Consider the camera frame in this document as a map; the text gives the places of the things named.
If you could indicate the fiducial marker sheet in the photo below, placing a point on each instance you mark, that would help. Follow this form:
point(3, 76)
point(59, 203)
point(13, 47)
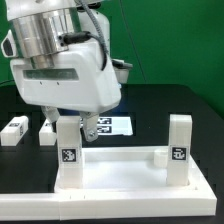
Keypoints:
point(114, 126)

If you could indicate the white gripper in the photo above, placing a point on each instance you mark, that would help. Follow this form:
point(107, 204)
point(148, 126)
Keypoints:
point(75, 83)

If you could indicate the white L-shaped corner guide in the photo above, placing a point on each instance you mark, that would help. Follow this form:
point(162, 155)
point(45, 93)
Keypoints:
point(86, 205)

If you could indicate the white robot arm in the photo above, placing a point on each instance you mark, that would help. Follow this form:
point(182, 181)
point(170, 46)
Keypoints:
point(59, 52)

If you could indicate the white desk top tray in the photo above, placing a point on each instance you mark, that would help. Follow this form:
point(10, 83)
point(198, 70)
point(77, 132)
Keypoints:
point(116, 169)

